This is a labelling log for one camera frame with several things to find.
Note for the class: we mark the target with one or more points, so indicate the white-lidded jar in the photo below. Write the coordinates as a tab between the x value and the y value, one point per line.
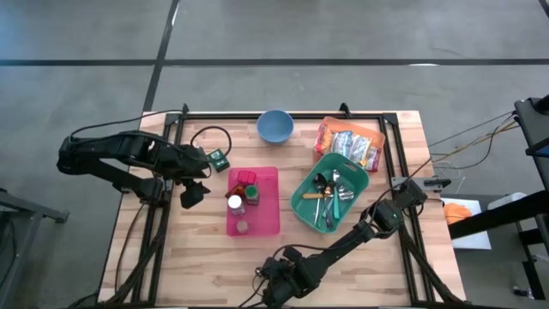
235	203

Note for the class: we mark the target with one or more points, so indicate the small glass saffron jar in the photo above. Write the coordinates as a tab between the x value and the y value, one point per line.
242	226

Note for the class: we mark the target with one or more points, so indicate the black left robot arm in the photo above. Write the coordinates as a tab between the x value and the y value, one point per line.
120	152

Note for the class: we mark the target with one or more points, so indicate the red clear snack packet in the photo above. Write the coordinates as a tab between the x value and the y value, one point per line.
374	159

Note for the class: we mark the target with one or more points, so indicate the black aluminium table frame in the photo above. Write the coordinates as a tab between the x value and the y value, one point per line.
326	116

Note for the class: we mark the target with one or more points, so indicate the white plastic container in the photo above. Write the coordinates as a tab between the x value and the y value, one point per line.
506	201

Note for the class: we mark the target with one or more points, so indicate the taco seasoning packet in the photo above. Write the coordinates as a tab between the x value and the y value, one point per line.
233	191

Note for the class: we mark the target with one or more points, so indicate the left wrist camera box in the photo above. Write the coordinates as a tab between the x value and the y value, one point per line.
191	151

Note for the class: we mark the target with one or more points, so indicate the teal plastic bin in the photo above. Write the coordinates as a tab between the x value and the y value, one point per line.
306	210

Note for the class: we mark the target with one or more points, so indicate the red-capped spice jar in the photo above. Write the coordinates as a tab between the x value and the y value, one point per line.
246	177

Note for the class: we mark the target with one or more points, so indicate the orange cloth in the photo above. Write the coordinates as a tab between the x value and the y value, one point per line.
458	213

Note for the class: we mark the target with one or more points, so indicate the green-capped spice jar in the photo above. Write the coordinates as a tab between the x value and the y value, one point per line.
251	194

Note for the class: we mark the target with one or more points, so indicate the black equipment cart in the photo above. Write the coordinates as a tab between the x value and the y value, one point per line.
536	124

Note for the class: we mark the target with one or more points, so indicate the blue bowl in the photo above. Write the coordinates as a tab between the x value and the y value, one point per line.
275	126

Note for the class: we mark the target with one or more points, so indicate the white paper sheet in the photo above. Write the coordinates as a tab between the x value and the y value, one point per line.
476	232

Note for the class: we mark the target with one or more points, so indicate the green spice box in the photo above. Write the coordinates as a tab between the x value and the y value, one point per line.
219	160

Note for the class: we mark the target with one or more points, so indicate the pink plastic bin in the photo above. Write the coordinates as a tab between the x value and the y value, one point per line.
266	214

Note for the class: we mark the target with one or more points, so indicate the orange plastic bin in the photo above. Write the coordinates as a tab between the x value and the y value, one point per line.
364	129

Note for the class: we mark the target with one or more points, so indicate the grey metal stand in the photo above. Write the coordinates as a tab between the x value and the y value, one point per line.
30	210

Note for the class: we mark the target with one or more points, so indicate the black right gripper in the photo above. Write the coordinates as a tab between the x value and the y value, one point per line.
291	276

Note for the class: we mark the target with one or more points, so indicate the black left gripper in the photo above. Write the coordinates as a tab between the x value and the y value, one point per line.
188	163

